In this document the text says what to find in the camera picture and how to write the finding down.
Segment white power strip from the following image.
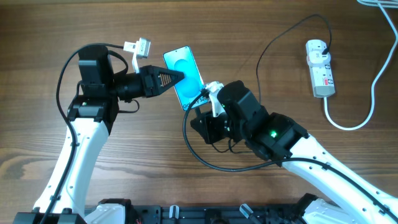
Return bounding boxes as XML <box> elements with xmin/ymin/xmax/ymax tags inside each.
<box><xmin>305</xmin><ymin>39</ymin><xmax>335</xmax><ymax>98</ymax></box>

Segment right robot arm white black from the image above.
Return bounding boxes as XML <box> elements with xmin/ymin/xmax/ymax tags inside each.
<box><xmin>183</xmin><ymin>80</ymin><xmax>397</xmax><ymax>223</ymax></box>

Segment white USB charger plug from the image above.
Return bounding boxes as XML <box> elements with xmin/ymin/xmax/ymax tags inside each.
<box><xmin>307</xmin><ymin>50</ymin><xmax>331</xmax><ymax>67</ymax></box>

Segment blue Galaxy smartphone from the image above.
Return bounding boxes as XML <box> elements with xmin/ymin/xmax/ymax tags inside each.
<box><xmin>163</xmin><ymin>45</ymin><xmax>204</xmax><ymax>111</ymax></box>

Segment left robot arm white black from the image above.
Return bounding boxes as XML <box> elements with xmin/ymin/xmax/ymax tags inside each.
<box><xmin>14</xmin><ymin>43</ymin><xmax>185</xmax><ymax>223</ymax></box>

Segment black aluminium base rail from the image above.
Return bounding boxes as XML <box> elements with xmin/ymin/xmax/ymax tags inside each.
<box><xmin>124</xmin><ymin>204</ymin><xmax>305</xmax><ymax>224</ymax></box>

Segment white power strip cord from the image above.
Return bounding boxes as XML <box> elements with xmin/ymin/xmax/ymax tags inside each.
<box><xmin>323</xmin><ymin>0</ymin><xmax>398</xmax><ymax>131</ymax></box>

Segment black USB charging cable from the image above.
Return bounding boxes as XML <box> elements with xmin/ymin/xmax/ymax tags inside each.
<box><xmin>194</xmin><ymin>13</ymin><xmax>333</xmax><ymax>154</ymax></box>

